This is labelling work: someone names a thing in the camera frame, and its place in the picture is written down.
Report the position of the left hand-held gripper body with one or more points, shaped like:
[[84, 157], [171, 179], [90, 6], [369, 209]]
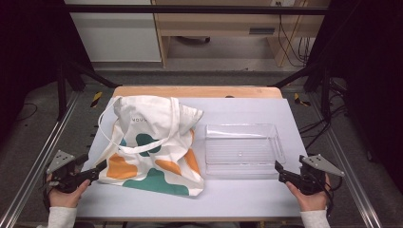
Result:
[[65, 177]]

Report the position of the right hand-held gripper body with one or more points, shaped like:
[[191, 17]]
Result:
[[312, 177]]

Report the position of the clear plastic container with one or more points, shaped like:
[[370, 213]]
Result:
[[242, 150]]

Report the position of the white patterned tote bag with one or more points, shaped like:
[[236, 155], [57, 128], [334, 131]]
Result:
[[152, 148]]

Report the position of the person's left hand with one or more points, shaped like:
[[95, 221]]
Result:
[[67, 197]]

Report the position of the person's right hand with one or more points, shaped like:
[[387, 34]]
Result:
[[312, 201]]

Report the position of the pale table mat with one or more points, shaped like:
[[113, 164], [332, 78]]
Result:
[[247, 196]]

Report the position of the yellow black tape marker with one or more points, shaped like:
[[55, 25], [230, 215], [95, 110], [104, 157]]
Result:
[[96, 98], [299, 99]]

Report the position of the wooden table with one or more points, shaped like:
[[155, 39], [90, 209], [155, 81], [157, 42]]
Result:
[[196, 91]]

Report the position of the white cabinet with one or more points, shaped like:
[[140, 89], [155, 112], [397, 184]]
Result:
[[117, 34]]

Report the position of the wooden desk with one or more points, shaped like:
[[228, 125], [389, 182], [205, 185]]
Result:
[[218, 28]]

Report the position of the aluminium rail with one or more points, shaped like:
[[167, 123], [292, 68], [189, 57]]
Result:
[[348, 177], [34, 167]]

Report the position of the black frame brace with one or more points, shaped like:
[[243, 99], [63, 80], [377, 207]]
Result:
[[92, 76], [304, 76]]

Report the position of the black frame crossbar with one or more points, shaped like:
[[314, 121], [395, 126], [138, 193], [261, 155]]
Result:
[[190, 9]]

